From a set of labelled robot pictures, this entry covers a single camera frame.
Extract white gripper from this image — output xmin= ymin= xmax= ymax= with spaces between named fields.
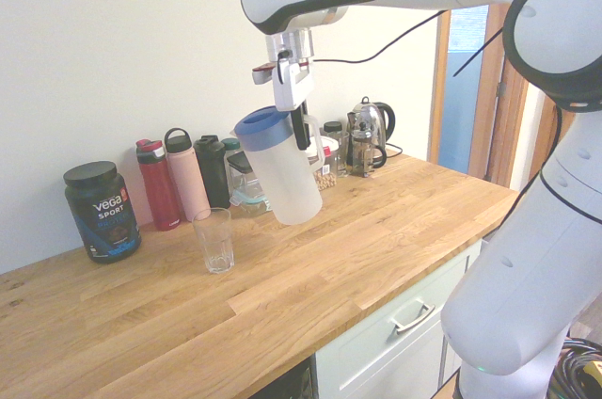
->
xmin=272 ymin=60 xmax=316 ymax=152

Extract translucent pitcher with blue lid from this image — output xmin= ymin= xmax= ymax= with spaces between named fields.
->
xmin=232 ymin=105 xmax=327 ymax=227

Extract pink water bottle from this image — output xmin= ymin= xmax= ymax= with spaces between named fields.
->
xmin=163 ymin=126 xmax=212 ymax=223

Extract red water bottle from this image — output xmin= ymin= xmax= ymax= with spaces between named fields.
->
xmin=135 ymin=136 xmax=184 ymax=232

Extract clear glass mug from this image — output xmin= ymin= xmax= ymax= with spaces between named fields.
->
xmin=328 ymin=130 xmax=352 ymax=179

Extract jars with red lids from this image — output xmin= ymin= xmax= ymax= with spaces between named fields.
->
xmin=307 ymin=141 xmax=341 ymax=193

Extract glass french press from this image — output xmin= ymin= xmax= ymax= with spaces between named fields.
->
xmin=349 ymin=113 xmax=388 ymax=179

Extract green lid jar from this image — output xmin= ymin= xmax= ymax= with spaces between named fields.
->
xmin=220 ymin=136 xmax=244 ymax=158

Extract glass electric kettle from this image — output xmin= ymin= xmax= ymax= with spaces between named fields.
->
xmin=346 ymin=96 xmax=398 ymax=170

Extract teal rim glass food container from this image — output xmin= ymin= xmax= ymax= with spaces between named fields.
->
xmin=229 ymin=179 xmax=274 ymax=218

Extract black shaker bottle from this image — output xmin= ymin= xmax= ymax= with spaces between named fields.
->
xmin=193 ymin=134 xmax=232 ymax=211

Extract clear drinking glass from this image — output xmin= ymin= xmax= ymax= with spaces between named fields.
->
xmin=192 ymin=206 xmax=236 ymax=276

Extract black protein powder tub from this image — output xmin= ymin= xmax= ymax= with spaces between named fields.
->
xmin=62 ymin=160 xmax=144 ymax=265

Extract black dishwasher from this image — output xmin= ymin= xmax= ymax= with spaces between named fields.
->
xmin=243 ymin=355 xmax=317 ymax=399

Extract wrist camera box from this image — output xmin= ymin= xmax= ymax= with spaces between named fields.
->
xmin=250 ymin=60 xmax=277 ymax=87

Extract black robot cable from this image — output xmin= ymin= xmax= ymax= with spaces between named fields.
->
xmin=277 ymin=9 xmax=507 ymax=78

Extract wooden door frame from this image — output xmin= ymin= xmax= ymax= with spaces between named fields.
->
xmin=426 ymin=3 xmax=580 ymax=194

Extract metal drawer handle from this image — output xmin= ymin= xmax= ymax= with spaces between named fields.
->
xmin=388 ymin=301 xmax=436 ymax=336

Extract white drawer with handle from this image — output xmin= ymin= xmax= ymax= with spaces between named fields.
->
xmin=313 ymin=237 xmax=483 ymax=399

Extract black coiled cables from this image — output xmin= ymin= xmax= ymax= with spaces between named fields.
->
xmin=547 ymin=337 xmax=602 ymax=399

